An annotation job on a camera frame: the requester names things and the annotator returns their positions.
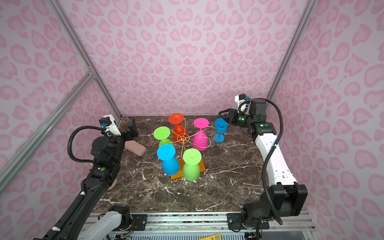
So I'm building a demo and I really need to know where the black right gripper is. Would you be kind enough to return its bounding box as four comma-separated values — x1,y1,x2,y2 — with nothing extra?
219,108,255,129

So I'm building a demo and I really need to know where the blue wine glass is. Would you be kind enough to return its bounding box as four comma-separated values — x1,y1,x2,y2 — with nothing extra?
157,144,180,176
214,118,229,143

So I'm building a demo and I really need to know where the magenta wine glass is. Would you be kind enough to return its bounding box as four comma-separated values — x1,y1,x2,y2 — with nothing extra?
193,118,210,152

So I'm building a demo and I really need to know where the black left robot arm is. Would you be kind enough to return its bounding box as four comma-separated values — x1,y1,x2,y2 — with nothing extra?
42,117,139,240

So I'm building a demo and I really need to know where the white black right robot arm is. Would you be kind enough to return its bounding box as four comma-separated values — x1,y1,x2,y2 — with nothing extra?
219,94,308,234

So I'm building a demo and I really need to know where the green wine glass back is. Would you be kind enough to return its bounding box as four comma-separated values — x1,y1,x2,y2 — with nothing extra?
154,127,175,148

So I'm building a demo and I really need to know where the green wine glass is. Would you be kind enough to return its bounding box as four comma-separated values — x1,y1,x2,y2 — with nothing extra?
183,149,202,182
154,127,175,148

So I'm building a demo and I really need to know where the blue wine glass front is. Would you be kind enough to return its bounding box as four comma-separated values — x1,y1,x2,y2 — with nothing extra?
157,144,180,176

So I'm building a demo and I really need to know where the red wine glass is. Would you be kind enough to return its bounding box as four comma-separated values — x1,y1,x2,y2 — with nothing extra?
169,113,188,145

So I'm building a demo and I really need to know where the green wine glass front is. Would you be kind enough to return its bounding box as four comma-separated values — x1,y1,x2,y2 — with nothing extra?
183,149,202,182

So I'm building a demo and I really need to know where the pink rectangular case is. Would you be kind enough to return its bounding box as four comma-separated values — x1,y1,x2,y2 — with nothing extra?
125,141,147,157

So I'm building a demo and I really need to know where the pink pen cup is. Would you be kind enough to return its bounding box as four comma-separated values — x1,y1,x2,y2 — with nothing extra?
108,179,117,191

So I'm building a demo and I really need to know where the yellow plastic object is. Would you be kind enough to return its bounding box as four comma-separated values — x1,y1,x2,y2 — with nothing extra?
203,234,222,240

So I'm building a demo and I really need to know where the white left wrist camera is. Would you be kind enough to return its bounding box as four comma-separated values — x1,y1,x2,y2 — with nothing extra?
99,115,121,136

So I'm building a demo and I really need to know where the right black corrugated cable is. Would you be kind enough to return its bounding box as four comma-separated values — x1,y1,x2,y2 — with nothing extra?
242,98,285,226

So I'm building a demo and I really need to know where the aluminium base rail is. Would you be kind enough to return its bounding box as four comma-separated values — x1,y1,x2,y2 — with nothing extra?
78,211,319,240

